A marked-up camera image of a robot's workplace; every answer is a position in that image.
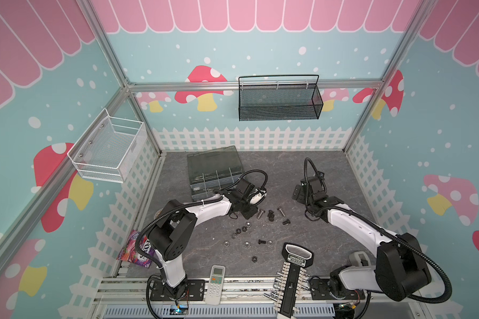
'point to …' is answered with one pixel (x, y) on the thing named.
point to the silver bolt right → (280, 209)
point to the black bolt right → (286, 222)
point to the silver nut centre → (246, 244)
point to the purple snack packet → (130, 253)
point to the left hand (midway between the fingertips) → (252, 210)
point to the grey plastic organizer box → (213, 169)
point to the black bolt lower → (260, 241)
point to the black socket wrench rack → (292, 281)
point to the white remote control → (215, 288)
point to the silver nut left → (226, 243)
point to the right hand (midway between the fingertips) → (303, 192)
